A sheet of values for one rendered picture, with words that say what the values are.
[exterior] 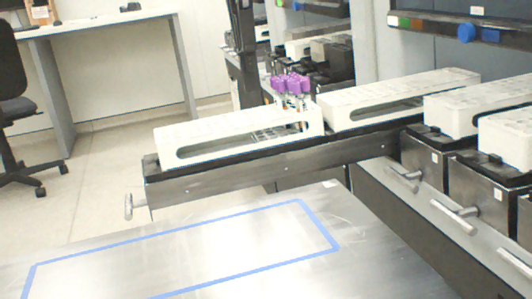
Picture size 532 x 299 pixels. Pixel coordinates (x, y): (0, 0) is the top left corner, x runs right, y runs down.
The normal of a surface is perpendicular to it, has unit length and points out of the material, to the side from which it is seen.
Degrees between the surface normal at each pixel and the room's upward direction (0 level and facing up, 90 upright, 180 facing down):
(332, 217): 0
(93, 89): 90
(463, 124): 90
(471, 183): 90
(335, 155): 90
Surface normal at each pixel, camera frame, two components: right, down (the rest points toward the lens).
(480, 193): -0.96, 0.22
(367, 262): -0.15, -0.93
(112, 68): 0.24, 0.30
